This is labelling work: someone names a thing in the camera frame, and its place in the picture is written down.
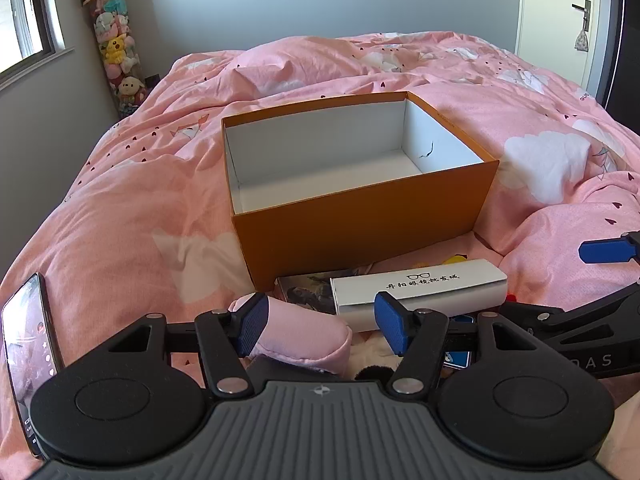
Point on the orange cardboard box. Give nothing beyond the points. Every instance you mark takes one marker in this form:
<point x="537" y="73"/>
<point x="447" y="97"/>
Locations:
<point x="360" y="225"/>

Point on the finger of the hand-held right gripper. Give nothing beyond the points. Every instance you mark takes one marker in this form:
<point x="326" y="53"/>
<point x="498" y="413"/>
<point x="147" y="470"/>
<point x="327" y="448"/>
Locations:
<point x="605" y="251"/>
<point x="575" y="319"/>

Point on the white glasses box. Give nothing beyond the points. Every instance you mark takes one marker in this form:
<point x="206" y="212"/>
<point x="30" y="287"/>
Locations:
<point x="425" y="285"/>

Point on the dark photo card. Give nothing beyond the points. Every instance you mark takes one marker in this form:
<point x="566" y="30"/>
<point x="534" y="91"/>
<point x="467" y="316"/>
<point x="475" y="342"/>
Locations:
<point x="305" y="292"/>

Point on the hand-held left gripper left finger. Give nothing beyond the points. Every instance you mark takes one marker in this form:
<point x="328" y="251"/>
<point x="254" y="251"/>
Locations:
<point x="252" y="322"/>

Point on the dark cabinet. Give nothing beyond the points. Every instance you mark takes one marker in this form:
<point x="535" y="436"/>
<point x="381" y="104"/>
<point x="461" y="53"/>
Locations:
<point x="627" y="60"/>

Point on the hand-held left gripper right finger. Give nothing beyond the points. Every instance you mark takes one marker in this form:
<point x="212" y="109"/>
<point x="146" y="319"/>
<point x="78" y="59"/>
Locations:
<point x="395" y="322"/>

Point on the pink printed blanket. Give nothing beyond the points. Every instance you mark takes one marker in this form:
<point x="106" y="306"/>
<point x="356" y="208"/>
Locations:
<point x="150" y="200"/>

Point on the tube of plush toys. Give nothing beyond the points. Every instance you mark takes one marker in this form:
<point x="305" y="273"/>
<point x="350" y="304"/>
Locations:
<point x="115" y="45"/>

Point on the window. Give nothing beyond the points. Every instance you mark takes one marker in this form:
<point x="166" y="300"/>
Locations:
<point x="20" y="20"/>

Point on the smartphone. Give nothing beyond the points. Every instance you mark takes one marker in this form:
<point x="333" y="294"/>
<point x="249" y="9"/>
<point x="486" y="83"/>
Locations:
<point x="25" y="355"/>

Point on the white door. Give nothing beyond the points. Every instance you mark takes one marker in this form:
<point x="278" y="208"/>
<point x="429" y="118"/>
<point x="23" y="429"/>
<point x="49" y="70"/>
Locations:
<point x="545" y="10"/>

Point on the pink fabric pouch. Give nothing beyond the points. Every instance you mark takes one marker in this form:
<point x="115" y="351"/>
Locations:
<point x="300" y="335"/>

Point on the blue printed card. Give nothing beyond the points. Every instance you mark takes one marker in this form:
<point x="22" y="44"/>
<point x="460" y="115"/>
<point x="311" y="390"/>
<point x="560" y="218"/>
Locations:
<point x="459" y="359"/>

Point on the small hanging bag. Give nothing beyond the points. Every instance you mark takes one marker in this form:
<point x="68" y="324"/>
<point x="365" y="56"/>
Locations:
<point x="581" y="42"/>

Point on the yellow object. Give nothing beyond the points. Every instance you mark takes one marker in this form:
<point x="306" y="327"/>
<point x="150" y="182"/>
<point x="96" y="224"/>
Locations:
<point x="455" y="260"/>

